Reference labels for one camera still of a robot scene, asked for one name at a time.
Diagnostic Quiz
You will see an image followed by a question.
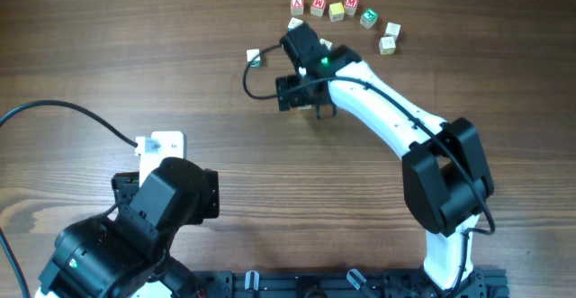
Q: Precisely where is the white block far right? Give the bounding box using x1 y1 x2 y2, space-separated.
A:
385 23 401 41

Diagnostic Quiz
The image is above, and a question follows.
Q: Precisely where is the white yellow-edged block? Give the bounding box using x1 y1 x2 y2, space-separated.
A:
379 36 396 55

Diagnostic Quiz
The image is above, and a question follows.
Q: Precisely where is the red M block right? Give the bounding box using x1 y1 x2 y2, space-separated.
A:
343 0 359 16

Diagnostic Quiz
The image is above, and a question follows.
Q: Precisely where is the white green-sided block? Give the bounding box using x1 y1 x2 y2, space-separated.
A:
246 49 262 68

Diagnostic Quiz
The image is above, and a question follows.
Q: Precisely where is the white blue-sided block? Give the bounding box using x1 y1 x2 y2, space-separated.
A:
287 17 303 31

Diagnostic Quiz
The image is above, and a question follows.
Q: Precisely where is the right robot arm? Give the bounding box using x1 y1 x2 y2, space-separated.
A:
276 23 495 294

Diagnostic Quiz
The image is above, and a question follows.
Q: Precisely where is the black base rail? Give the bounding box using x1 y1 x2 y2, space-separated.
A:
188 268 509 298

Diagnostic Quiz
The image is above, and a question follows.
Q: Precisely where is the red M block left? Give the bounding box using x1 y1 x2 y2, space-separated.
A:
310 0 327 17

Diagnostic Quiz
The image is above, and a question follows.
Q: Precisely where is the green block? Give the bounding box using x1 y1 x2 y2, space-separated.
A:
360 8 378 29

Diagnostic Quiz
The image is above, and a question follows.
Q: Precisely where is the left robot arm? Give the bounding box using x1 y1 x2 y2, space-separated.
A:
39 158 220 297

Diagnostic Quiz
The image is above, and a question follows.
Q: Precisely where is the red m block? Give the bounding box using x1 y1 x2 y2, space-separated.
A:
343 0 359 16
310 0 327 17

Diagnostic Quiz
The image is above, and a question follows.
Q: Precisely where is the white blue-edged block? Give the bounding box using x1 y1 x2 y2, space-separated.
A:
319 39 332 50

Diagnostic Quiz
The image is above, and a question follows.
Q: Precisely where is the yellow block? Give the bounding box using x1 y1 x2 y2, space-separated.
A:
328 2 346 22

